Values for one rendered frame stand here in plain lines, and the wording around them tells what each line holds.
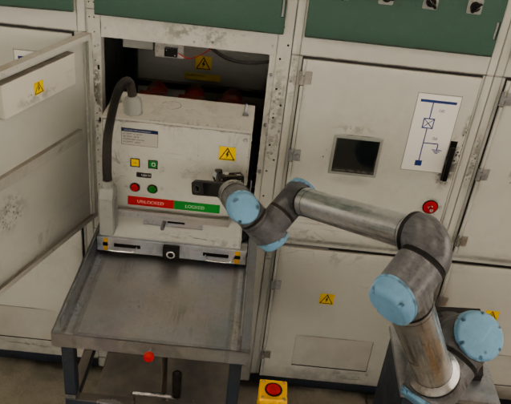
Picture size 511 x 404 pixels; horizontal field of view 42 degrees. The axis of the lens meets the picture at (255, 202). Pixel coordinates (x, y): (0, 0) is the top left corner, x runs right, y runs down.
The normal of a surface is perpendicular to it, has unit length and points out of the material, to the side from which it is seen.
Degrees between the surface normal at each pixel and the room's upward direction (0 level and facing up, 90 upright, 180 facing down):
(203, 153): 90
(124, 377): 0
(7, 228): 90
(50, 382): 0
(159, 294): 0
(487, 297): 90
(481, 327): 39
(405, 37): 90
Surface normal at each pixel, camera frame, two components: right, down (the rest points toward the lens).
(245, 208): 0.18, 0.23
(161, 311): 0.10, -0.85
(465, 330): 0.14, -0.32
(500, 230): -0.04, 0.52
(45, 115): 0.92, 0.28
